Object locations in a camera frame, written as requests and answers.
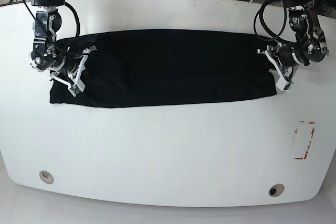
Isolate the right table grommet hole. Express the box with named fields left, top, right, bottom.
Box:
left=268, top=184, right=285, bottom=197

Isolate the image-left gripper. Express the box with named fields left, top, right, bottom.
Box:
left=49, top=46, right=97, bottom=88

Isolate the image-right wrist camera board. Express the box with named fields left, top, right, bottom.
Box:
left=276, top=76, right=289, bottom=91

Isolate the black t-shirt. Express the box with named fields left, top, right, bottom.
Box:
left=50, top=29, right=277, bottom=109

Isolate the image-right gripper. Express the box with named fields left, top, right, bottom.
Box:
left=257, top=42, right=298, bottom=82

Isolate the left table grommet hole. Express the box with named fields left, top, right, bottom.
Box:
left=39, top=170, right=54, bottom=185

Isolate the red tape rectangle marking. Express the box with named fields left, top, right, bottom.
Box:
left=291, top=121, right=316, bottom=160

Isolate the table grommet hole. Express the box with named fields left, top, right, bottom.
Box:
left=39, top=170, right=54, bottom=185
left=268, top=184, right=285, bottom=197

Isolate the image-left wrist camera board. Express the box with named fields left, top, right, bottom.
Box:
left=68, top=80, right=86, bottom=97

